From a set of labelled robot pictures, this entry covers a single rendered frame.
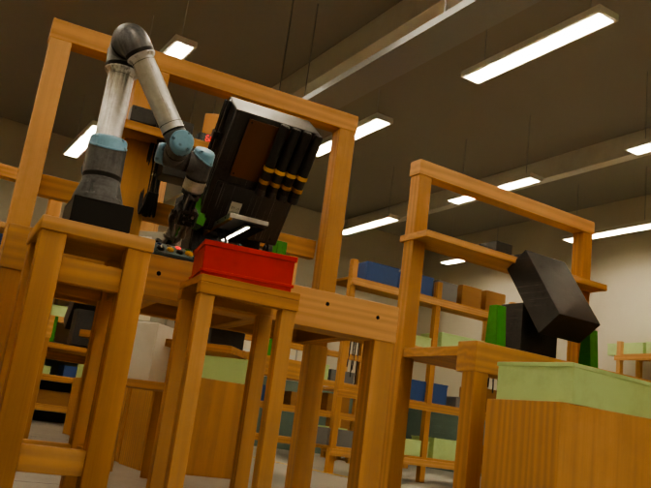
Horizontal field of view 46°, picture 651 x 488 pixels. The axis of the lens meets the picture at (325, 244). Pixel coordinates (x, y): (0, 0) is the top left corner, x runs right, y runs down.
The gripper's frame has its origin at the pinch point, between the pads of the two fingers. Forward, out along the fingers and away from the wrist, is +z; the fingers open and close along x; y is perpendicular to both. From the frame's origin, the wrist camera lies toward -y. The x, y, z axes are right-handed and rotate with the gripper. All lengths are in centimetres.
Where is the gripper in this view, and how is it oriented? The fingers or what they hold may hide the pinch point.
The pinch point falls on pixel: (174, 239)
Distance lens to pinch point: 279.6
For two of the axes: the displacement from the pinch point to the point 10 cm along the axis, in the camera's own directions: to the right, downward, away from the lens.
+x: 8.9, 2.2, 4.0
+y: 2.8, 4.2, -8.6
